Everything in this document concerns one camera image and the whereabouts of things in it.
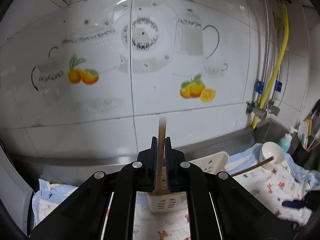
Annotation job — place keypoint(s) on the teal soap bottle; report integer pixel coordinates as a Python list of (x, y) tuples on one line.
[(285, 141)]

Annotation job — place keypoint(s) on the white microwave oven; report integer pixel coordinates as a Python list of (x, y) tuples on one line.
[(16, 195)]

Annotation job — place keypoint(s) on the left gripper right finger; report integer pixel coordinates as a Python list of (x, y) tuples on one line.
[(218, 206)]

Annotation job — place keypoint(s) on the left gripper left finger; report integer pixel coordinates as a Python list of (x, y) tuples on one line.
[(102, 207)]

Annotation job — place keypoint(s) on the white ceramic bowl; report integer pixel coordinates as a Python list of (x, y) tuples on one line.
[(271, 149)]

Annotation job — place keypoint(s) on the black utensil container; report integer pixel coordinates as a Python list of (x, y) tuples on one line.
[(309, 160)]

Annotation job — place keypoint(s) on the wooden chopstick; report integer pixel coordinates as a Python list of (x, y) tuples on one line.
[(266, 161), (160, 153)]

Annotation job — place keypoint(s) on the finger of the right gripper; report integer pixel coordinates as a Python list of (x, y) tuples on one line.
[(292, 204)]

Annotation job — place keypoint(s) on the beige plastic utensil holder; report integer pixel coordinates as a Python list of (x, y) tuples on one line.
[(180, 175)]

